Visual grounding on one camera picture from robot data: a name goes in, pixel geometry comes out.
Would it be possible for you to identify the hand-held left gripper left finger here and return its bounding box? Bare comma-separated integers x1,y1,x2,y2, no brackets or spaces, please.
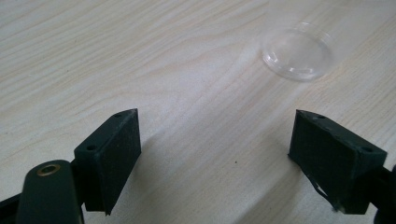
73,107,143,217

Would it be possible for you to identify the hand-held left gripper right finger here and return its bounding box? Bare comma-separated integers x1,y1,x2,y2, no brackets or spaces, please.
288,108,389,216

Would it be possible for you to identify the clear plastic round lid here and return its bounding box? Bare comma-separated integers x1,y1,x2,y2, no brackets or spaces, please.
261,21,336,83

